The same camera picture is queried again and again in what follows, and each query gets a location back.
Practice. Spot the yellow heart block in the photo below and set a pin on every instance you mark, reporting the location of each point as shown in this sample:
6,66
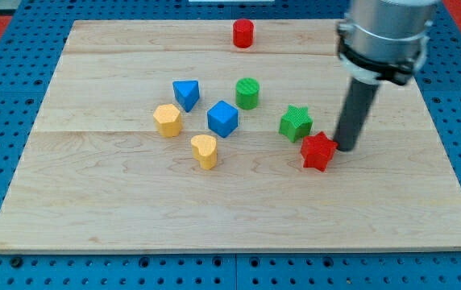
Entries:
205,150

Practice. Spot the blue cube block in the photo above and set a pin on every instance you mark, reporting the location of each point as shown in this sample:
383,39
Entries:
223,118

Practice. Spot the green cylinder block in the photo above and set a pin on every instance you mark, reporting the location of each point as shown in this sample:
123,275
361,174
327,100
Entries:
247,93

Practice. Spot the blue triangle block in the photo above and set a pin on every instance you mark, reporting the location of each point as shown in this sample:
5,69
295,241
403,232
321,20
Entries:
186,93

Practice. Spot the yellow hexagon block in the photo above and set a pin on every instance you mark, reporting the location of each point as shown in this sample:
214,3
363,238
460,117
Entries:
167,119

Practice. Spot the green star block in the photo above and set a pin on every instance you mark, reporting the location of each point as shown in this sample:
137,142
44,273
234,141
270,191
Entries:
295,123

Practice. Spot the wooden board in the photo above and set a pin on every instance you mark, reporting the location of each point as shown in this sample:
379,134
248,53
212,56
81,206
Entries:
97,177

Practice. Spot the red star block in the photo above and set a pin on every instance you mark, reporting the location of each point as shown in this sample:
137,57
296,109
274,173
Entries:
317,151

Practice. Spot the red cylinder block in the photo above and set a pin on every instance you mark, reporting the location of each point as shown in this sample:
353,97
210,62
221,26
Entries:
243,33

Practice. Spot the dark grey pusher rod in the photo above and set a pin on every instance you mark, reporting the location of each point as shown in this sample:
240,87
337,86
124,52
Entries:
353,115

